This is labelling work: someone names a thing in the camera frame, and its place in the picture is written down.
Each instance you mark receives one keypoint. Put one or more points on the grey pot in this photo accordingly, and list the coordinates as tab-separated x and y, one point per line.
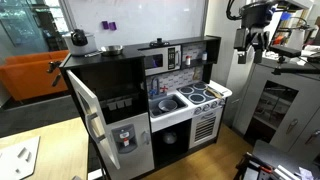
170	137

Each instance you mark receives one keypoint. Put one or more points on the black four-burner stovetop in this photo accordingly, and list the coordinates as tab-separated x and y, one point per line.
199	91

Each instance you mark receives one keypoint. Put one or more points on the white shaker with blue cap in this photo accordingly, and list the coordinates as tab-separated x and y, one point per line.
204	56

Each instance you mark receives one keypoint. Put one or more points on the blue-grey toy faucet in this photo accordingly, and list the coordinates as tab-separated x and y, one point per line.
158	87

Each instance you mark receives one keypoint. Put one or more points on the white toy oven door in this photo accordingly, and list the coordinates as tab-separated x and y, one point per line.
220	126

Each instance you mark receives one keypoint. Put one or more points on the grey metal bowl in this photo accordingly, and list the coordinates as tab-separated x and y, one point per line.
167	106

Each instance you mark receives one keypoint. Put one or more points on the black white toy kitchen unit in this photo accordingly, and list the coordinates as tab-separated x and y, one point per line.
100	61

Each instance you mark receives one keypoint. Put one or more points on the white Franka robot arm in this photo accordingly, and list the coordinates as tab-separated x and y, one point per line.
255	15

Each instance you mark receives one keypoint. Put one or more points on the grey toy ice block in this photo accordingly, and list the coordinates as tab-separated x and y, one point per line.
111	106
128	102
120	104

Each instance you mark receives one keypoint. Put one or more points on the wooden spatula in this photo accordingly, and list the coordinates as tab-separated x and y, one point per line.
214	92

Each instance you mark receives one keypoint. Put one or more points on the light wooden desk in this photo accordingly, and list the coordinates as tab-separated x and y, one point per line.
56	150

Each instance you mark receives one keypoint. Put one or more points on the black red tool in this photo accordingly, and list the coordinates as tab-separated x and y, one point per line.
253	166

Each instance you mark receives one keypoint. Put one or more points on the white papers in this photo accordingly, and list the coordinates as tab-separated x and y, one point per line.
290	171

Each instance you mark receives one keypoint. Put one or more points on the dark grey table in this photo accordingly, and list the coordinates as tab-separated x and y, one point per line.
286	153

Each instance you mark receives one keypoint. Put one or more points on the whiteboard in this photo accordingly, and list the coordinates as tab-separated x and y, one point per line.
150	20

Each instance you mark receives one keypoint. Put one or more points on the grey stove knob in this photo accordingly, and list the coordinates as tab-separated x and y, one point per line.
198	110
214	104
206	107
221	102

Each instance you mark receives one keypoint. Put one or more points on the black stereo camera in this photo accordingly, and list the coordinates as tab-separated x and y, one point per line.
285	51

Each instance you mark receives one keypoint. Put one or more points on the wooden slotted fork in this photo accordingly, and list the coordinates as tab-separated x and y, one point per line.
197	74

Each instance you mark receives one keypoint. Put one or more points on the silver toy microwave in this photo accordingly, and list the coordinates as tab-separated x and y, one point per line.
166	71

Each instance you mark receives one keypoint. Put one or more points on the black pan lid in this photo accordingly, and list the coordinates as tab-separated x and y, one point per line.
159	43

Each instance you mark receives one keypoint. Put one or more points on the white toy fridge freezer door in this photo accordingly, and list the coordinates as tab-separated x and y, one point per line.
108	146

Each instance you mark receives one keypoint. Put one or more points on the white shaker with orange cap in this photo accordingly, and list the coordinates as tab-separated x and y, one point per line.
188	61

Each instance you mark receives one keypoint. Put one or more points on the purple whiteboard magnet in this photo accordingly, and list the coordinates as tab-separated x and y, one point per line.
113	26
105	25

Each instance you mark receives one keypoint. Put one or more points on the orange sofa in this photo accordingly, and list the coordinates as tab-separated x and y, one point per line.
26	78

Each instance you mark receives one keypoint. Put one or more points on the grey metal cabinet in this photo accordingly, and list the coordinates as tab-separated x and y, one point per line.
305	106

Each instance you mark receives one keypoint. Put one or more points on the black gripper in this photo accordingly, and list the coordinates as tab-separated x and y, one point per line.
258	36

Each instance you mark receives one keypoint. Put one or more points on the grey sink basin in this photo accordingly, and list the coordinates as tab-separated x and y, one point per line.
181	103

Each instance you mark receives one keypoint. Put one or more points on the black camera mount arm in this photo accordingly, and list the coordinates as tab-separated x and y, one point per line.
296	70

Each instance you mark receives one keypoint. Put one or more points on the steel frying pan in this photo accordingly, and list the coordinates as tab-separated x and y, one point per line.
111	50

